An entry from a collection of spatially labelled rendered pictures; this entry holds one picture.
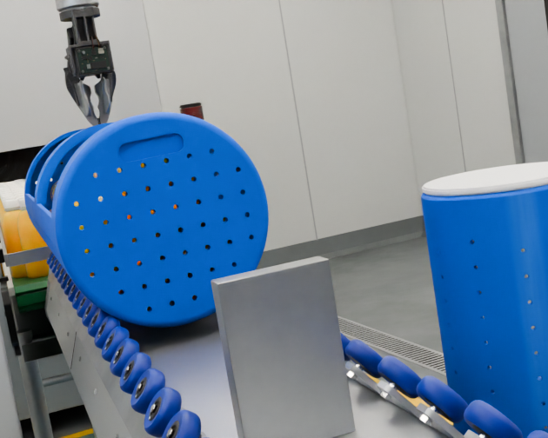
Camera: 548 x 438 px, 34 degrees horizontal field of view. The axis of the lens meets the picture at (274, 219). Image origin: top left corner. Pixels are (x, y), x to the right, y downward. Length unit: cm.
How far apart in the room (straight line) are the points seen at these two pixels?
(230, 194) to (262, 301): 46
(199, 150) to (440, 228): 50
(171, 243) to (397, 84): 606
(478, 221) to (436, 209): 9
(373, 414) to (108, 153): 51
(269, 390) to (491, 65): 554
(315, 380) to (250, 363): 6
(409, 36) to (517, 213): 564
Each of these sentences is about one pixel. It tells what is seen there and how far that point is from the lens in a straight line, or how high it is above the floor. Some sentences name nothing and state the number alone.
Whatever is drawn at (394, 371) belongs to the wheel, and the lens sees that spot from 79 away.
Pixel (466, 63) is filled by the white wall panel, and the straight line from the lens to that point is 644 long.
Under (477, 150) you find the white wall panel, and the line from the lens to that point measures 648.
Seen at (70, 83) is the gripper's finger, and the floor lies 131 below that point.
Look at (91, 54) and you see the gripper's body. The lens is 160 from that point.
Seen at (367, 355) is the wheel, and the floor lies 97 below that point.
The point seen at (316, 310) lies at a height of 104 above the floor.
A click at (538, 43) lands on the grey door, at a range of 575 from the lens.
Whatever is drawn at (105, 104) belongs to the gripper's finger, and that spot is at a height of 127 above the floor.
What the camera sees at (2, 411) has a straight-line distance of 149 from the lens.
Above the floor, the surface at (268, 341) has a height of 102.
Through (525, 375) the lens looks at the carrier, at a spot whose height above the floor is 72.
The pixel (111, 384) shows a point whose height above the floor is 92.
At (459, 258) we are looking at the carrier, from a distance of 149.
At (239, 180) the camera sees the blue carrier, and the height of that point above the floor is 113.
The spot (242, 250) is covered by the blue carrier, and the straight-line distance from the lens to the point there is 120.
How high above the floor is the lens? 122
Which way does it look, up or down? 7 degrees down
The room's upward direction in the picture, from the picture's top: 9 degrees counter-clockwise
